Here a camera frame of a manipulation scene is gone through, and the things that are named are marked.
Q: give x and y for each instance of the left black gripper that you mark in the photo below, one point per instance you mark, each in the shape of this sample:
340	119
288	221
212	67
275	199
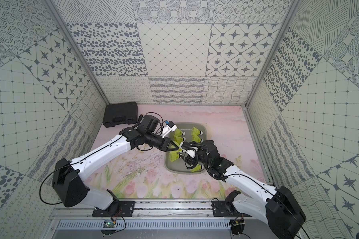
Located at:
166	143

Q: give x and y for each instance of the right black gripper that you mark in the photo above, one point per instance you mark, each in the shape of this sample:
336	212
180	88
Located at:
190	161

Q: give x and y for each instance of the yellow shuttlecock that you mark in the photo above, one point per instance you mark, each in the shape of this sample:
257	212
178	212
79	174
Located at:
179	132
174	155
178	139
196	138
197	168
196	131

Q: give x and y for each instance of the grey plastic storage box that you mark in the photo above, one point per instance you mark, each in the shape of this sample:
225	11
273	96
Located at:
178	166

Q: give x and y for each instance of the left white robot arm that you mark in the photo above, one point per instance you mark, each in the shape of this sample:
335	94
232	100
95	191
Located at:
69	176

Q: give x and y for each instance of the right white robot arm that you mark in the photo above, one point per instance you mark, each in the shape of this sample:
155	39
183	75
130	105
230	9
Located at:
276	207

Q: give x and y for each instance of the black plastic tool case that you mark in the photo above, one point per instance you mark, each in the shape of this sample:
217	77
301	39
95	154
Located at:
122	113

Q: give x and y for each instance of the small black circuit module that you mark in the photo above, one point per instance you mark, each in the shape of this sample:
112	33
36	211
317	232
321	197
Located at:
237	226

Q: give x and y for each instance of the small green circuit board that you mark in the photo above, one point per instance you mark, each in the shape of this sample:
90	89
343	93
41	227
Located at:
108	225

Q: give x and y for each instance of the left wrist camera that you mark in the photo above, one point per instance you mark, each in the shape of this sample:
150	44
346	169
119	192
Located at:
168	127

